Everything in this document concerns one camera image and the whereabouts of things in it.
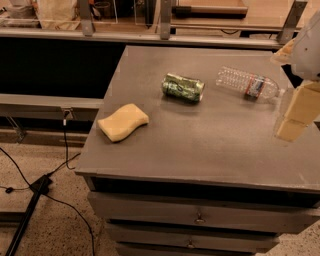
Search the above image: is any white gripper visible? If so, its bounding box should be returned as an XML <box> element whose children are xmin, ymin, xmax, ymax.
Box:
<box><xmin>270</xmin><ymin>10</ymin><xmax>320</xmax><ymax>142</ymax></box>

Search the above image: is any clear plastic water bottle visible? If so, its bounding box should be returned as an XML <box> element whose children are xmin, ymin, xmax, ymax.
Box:
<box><xmin>216</xmin><ymin>66</ymin><xmax>284</xmax><ymax>103</ymax></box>

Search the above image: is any yellow sponge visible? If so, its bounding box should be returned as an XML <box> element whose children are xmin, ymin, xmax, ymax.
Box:
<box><xmin>97</xmin><ymin>104</ymin><xmax>149</xmax><ymax>142</ymax></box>

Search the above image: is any crushed green soda can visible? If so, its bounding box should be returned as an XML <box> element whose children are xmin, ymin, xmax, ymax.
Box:
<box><xmin>161</xmin><ymin>73</ymin><xmax>205</xmax><ymax>103</ymax></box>

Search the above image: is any grey drawer cabinet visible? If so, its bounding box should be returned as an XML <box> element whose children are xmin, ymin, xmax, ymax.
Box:
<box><xmin>76</xmin><ymin>46</ymin><xmax>320</xmax><ymax>256</ymax></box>

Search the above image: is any beige bag on shelf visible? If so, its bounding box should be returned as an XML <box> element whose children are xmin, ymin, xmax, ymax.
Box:
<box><xmin>36</xmin><ymin>0</ymin><xmax>80</xmax><ymax>30</ymax></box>

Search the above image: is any black floor stand bar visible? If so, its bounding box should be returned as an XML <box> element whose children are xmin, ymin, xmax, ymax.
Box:
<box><xmin>5</xmin><ymin>175</ymin><xmax>52</xmax><ymax>256</ymax></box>

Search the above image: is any grey metal rail frame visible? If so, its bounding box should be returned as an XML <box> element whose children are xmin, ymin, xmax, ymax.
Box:
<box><xmin>0</xmin><ymin>0</ymin><xmax>315</xmax><ymax>49</ymax></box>

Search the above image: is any top drawer metal handle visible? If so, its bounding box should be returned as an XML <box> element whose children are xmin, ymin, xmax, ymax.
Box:
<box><xmin>194</xmin><ymin>212</ymin><xmax>205</xmax><ymax>225</ymax></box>

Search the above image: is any drawer metal handle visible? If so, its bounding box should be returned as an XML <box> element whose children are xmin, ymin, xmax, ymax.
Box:
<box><xmin>186</xmin><ymin>239</ymin><xmax>196</xmax><ymax>249</ymax></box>
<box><xmin>194</xmin><ymin>212</ymin><xmax>205</xmax><ymax>225</ymax></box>

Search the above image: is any black floor cable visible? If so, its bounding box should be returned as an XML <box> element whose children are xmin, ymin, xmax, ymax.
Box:
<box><xmin>0</xmin><ymin>109</ymin><xmax>96</xmax><ymax>256</ymax></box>

